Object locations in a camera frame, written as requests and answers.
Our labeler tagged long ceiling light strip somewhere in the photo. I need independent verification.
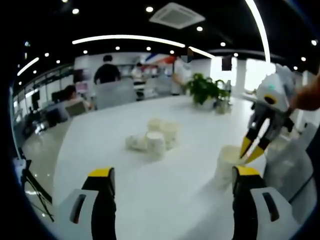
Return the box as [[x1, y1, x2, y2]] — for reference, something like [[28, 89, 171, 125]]
[[244, 0, 271, 65], [188, 46, 216, 59], [71, 34, 186, 48], [16, 57, 40, 77]]

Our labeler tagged white table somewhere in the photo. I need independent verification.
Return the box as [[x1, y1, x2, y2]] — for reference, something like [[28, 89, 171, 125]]
[[53, 94, 276, 240]]

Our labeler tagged black desk monitor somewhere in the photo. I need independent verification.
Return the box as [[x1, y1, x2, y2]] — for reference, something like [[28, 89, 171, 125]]
[[31, 89, 41, 110]]

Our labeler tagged thin gripper cable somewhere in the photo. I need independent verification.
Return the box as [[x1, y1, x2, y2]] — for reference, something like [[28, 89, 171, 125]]
[[288, 172, 316, 203]]

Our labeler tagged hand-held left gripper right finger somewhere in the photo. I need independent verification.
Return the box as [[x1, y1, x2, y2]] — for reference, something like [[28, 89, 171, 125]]
[[231, 164, 301, 240]]

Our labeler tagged wall screen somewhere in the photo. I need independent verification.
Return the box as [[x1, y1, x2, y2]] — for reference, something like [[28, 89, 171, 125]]
[[73, 68, 92, 83]]

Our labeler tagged black hanging monitor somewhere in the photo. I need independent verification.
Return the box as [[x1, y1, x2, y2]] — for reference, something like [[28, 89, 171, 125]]
[[221, 56, 233, 72]]

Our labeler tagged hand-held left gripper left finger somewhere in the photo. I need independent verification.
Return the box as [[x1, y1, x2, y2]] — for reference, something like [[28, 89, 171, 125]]
[[58, 166, 118, 240]]

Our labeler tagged white ceiling air vent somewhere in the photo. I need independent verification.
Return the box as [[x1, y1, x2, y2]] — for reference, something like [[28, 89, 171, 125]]
[[149, 2, 206, 30]]

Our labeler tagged small beige bottle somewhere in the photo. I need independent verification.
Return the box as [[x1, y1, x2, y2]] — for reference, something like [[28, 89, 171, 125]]
[[216, 99, 227, 115]]

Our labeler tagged green potted plant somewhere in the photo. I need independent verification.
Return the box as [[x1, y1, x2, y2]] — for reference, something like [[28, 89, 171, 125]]
[[186, 72, 232, 111]]

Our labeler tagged single white paper cup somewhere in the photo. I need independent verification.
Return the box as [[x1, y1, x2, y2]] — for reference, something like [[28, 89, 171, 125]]
[[214, 145, 251, 190]]

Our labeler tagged group of round ceiling downlights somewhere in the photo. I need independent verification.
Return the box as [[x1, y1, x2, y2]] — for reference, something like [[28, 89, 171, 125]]
[[18, 0, 318, 86]]

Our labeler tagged black tripod stand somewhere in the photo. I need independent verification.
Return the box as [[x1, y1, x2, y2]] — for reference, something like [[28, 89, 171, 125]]
[[18, 147, 55, 222]]

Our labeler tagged cluster of white paper cups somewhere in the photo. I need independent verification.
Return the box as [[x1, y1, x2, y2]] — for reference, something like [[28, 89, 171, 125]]
[[124, 117, 181, 159]]

